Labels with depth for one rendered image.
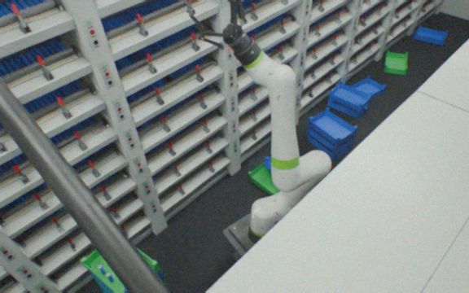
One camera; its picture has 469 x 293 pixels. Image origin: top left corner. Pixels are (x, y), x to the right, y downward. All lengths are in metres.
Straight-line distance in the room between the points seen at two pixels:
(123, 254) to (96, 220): 0.04
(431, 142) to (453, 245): 0.15
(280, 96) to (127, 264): 1.06
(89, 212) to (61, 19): 1.20
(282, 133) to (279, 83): 0.20
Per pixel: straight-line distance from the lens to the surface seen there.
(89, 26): 1.50
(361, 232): 0.40
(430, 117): 0.55
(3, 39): 1.44
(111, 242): 0.31
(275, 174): 1.46
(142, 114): 1.82
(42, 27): 1.45
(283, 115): 1.32
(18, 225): 1.85
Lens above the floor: 2.05
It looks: 45 degrees down
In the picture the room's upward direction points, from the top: 3 degrees counter-clockwise
